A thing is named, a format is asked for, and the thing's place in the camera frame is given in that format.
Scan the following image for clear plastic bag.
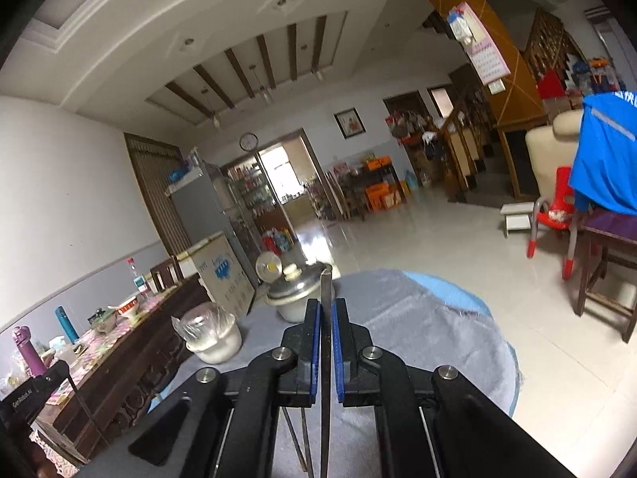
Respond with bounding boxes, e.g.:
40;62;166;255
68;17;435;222
172;301;236;347

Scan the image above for dark wooden sideboard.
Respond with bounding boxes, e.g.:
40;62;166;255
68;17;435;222
30;284;215;466

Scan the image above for small white stool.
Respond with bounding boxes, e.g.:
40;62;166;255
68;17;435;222
500;203;538;237

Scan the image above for white electric fan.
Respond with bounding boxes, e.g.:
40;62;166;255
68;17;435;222
255;251;283;287

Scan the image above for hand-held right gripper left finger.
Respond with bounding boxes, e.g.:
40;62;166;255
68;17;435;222
128;299;322;478

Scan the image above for red capped plastic bottle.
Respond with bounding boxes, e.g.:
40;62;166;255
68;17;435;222
127;257;150;294

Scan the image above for wall calendar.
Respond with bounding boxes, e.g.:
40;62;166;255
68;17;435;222
446;1;512;85

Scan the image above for orange cardboard boxes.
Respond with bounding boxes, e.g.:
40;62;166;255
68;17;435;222
365;182;406;210

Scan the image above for wooden stair railing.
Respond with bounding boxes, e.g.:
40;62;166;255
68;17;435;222
438;110;498;200

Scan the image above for purple thermos bottle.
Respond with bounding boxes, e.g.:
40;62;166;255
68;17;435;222
11;326;47;379

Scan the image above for beige sofa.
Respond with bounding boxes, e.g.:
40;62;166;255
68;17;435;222
525;110;585;205

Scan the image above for floral table mat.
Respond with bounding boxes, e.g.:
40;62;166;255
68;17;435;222
0;289;185;409

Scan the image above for grey refrigerator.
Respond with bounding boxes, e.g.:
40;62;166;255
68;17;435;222
166;162;262;280

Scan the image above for glass lidded bowl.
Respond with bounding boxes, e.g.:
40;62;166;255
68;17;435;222
88;308;119;333

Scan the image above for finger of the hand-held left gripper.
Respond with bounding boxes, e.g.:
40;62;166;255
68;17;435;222
31;360;71;395

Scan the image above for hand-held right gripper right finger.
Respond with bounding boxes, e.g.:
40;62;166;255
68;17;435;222
331;298;578;478

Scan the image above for blue jacket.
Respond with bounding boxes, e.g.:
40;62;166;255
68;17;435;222
569;90;637;216

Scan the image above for white basin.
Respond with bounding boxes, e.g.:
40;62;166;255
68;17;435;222
186;323;243;364

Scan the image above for red plastic child chair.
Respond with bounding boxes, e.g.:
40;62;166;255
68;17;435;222
528;167;590;280

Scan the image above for wooden doorway frame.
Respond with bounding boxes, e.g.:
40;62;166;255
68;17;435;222
221;129;329;220

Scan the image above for aluminium pot lid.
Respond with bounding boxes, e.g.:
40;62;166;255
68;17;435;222
265;261;339;304

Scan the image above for wooden chair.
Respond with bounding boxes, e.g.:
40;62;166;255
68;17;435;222
572;209;637;344

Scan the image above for white chest freezer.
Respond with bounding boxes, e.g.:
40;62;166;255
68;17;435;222
176;230;257;317

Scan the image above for dark wooden side table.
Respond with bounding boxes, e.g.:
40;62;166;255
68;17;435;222
343;159;404;220

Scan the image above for grey tablecloth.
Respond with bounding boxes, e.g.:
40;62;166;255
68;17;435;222
80;269;518;478

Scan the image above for framed picture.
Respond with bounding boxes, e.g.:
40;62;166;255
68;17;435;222
333;108;362;139

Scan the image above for teal thermos bottle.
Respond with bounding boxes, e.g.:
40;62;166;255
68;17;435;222
55;306;79;344

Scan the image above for light blue table cover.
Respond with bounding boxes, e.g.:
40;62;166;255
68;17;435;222
401;271;523;416

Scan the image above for glass shelf unit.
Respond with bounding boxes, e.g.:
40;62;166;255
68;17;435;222
226;159;279;220

